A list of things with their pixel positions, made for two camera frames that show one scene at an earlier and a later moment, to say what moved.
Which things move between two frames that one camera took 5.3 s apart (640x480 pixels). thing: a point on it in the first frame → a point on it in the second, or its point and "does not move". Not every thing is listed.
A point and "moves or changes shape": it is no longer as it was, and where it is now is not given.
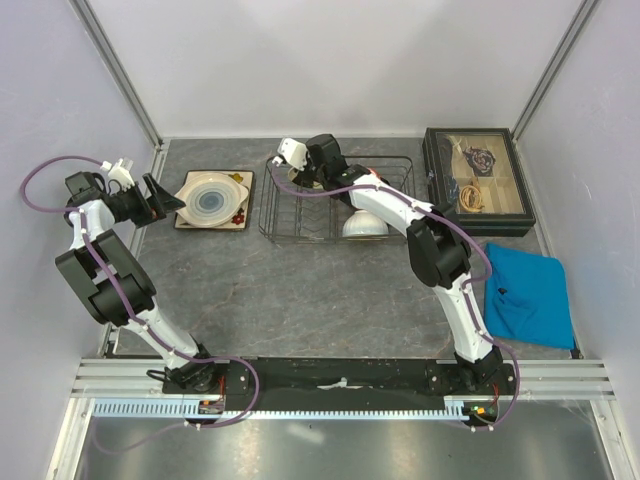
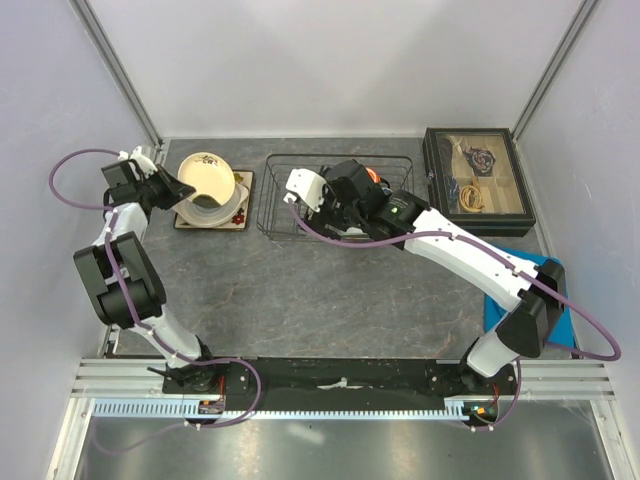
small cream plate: (293, 173) moves or changes shape
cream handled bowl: (211, 199) does not move
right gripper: (305, 173) → (327, 194)
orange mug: (375, 173) does not move
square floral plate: (241, 218) does not move
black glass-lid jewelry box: (479, 173) does not move
